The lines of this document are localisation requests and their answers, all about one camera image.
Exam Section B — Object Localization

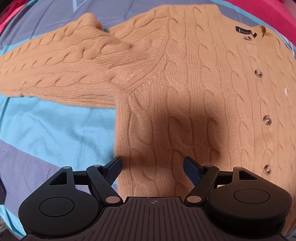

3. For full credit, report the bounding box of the blue grey patterned bedspread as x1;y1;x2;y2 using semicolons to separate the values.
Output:
1;14;295;237

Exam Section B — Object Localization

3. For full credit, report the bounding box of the red bed sheet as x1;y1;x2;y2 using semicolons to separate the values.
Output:
1;1;295;49

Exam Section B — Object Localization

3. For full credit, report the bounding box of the tan cable-knit cardigan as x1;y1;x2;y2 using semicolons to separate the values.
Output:
1;4;295;198

